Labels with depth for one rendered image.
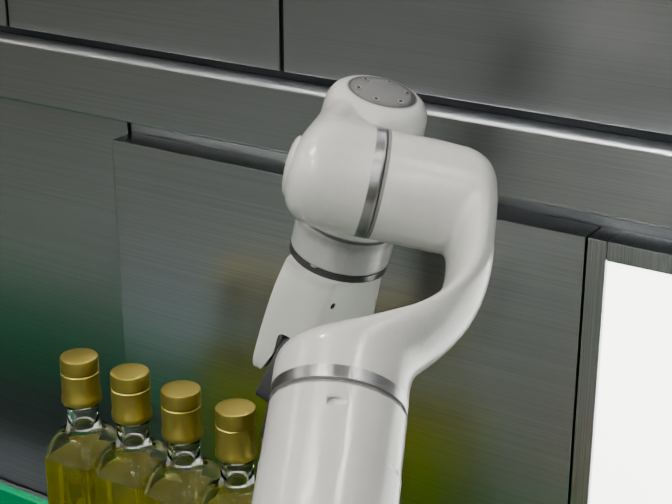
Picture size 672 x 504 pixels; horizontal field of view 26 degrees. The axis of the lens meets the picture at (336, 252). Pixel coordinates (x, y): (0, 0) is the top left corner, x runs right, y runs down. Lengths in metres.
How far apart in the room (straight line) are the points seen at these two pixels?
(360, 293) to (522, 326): 0.15
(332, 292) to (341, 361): 0.21
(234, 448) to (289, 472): 0.37
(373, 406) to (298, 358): 0.05
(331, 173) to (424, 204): 0.06
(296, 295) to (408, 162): 0.17
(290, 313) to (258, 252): 0.23
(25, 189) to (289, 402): 0.70
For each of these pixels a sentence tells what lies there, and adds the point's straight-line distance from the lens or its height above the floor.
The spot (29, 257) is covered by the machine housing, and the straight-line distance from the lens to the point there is 1.53.
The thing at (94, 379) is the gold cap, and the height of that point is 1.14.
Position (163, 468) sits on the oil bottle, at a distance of 1.26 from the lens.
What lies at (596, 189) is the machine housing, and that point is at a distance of 1.12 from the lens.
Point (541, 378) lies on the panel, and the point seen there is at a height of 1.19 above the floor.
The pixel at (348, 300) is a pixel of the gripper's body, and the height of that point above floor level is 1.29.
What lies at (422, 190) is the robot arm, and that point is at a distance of 0.94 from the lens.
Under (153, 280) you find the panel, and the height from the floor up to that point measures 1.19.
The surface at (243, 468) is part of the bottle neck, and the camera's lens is 1.21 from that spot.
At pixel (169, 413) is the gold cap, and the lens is 1.23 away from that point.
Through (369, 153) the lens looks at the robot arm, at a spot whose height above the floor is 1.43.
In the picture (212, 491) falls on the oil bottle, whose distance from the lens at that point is 1.23.
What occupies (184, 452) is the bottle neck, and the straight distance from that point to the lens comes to 1.24.
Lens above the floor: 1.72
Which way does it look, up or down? 22 degrees down
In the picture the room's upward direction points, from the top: straight up
